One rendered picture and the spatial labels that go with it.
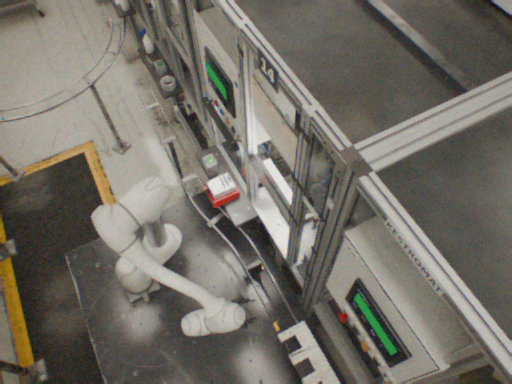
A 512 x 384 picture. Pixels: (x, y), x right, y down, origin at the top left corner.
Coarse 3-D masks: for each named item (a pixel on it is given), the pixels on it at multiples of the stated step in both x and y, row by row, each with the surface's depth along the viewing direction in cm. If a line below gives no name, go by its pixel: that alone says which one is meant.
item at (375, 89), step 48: (192, 0) 163; (240, 0) 138; (288, 0) 137; (336, 0) 137; (384, 0) 136; (432, 0) 136; (480, 0) 135; (288, 48) 125; (336, 48) 125; (384, 48) 124; (480, 48) 123; (336, 96) 114; (384, 96) 114; (432, 96) 114; (480, 96) 110; (336, 144) 103; (384, 144) 103; (336, 192) 114
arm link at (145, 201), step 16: (128, 192) 159; (144, 192) 158; (160, 192) 161; (128, 208) 155; (144, 208) 157; (160, 208) 165; (144, 224) 176; (160, 224) 184; (144, 240) 208; (160, 240) 198; (176, 240) 216; (160, 256) 210
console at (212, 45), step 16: (208, 32) 158; (208, 48) 168; (224, 48) 154; (224, 64) 156; (208, 80) 191; (224, 80) 161; (240, 80) 149; (240, 96) 155; (224, 112) 188; (240, 112) 164; (240, 128) 175; (240, 144) 185
